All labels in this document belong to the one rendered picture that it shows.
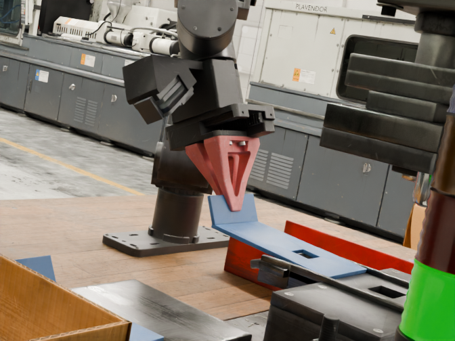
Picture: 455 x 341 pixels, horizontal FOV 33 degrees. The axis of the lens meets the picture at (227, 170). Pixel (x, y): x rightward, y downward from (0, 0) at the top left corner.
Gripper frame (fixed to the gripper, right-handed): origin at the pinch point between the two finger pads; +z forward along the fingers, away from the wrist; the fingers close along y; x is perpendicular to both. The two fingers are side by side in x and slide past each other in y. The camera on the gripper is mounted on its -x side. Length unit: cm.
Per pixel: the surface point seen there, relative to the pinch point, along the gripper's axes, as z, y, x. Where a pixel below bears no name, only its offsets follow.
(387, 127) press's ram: -1.9, 23.4, -8.5
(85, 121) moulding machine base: -177, -584, 473
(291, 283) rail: 8.6, 8.7, -4.0
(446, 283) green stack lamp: 8.9, 34.9, -27.6
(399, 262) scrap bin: 9.0, 4.2, 24.2
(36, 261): 3.0, -9.5, -17.8
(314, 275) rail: 8.3, 11.2, -3.9
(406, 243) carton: 7, -100, 223
